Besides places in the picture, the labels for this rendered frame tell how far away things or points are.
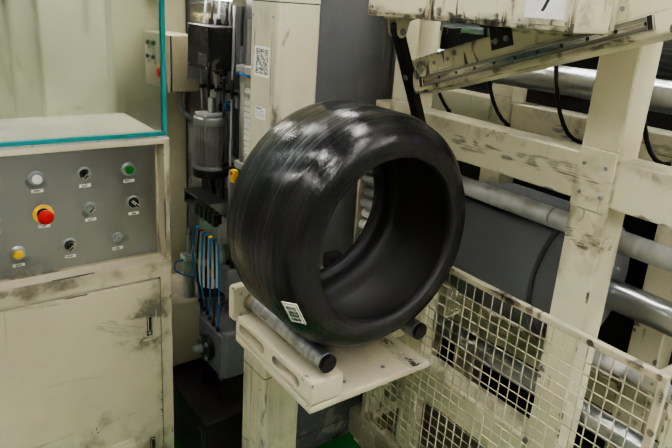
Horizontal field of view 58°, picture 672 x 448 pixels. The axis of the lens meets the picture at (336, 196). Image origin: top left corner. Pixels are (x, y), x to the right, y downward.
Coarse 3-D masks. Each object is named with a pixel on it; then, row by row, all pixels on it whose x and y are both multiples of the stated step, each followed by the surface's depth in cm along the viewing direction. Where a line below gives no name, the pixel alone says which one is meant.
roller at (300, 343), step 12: (252, 300) 158; (264, 312) 153; (276, 324) 148; (288, 336) 144; (300, 336) 141; (300, 348) 140; (312, 348) 137; (324, 348) 137; (312, 360) 136; (324, 360) 134; (336, 360) 136; (324, 372) 135
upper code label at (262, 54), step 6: (258, 48) 153; (264, 48) 150; (258, 54) 153; (264, 54) 151; (258, 60) 154; (264, 60) 151; (258, 66) 154; (264, 66) 152; (258, 72) 154; (264, 72) 152
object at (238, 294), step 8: (320, 264) 174; (232, 288) 157; (240, 288) 157; (232, 296) 157; (240, 296) 158; (248, 296) 159; (232, 304) 158; (240, 304) 159; (232, 312) 159; (240, 312) 159; (248, 312) 161
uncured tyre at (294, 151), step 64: (320, 128) 126; (384, 128) 126; (256, 192) 127; (320, 192) 119; (384, 192) 166; (448, 192) 141; (256, 256) 126; (384, 256) 168; (448, 256) 147; (320, 320) 128; (384, 320) 140
